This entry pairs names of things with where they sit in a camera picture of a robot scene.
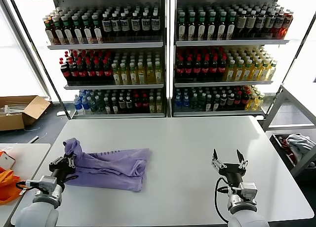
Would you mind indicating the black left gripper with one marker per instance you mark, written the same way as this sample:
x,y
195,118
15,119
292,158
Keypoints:
x,y
60,168

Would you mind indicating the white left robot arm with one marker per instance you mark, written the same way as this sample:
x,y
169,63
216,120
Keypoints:
x,y
37,212

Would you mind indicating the dark bottle beige label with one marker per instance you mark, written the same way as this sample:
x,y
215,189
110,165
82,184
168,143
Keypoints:
x,y
241,23
250,23

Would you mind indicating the white side table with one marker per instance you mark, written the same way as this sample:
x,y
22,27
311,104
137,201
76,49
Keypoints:
x,y
29,158

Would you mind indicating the black slanted window bar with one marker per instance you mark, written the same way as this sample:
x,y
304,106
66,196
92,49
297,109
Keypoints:
x,y
24,27

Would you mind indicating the grey metal frame table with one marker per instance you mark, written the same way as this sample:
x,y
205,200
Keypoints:
x,y
296,100

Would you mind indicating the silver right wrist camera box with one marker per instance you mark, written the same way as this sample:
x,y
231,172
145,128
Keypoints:
x,y
248,191

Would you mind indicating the orange fabric bag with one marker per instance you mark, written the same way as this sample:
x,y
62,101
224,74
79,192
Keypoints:
x,y
10,185

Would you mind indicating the amber tea bottle white label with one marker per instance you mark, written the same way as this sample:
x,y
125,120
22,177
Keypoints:
x,y
50,35

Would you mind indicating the red crumpled garment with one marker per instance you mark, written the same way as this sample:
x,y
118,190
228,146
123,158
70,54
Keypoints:
x,y
284,141

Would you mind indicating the grey metal shelf rack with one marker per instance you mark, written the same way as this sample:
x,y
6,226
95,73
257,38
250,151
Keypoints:
x,y
232,42
106,46

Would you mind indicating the red tea bottle white cap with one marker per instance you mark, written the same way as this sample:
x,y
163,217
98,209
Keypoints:
x,y
278,24
287,24

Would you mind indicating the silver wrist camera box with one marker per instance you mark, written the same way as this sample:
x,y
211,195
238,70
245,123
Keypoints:
x,y
48,181
248,191

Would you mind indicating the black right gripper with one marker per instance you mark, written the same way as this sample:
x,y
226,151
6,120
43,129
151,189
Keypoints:
x,y
233,171

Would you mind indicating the brown cardboard box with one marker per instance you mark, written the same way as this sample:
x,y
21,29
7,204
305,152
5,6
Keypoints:
x,y
32,109

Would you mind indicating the small white box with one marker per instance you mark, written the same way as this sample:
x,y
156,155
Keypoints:
x,y
6,160

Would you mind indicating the green tinted bottle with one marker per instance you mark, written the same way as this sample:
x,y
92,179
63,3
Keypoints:
x,y
201,103
93,106
194,102

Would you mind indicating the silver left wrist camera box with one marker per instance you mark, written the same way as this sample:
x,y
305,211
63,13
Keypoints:
x,y
48,181

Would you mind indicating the grey crumpled garment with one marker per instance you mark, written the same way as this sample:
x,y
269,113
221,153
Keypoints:
x,y
298,142

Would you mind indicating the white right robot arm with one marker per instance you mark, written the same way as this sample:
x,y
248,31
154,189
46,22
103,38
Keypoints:
x,y
237,203

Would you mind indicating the cola bottle red cap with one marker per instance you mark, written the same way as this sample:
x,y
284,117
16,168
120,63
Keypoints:
x,y
106,73
196,69
213,69
81,73
180,69
137,104
90,73
65,73
244,99
205,69
188,69
237,100
145,104
221,69
73,73
98,73

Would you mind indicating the blue water bottle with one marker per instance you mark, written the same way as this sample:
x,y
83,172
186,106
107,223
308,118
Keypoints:
x,y
185,102
77,104
86,105
177,102

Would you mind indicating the short grey floor stick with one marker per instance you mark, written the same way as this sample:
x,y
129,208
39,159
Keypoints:
x,y
34,139

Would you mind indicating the dark bottle blue white label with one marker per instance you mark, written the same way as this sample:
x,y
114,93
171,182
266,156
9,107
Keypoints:
x,y
260,22
145,25
106,27
115,26
135,25
124,26
154,24
269,22

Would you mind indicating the purple t-shirt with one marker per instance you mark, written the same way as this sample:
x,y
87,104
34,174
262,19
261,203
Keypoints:
x,y
111,167

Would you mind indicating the dark bottle grey label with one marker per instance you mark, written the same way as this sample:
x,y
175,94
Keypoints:
x,y
230,100
128,104
121,104
223,101

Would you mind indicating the black plastic bin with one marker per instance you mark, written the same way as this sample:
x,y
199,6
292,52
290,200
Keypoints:
x,y
276,143

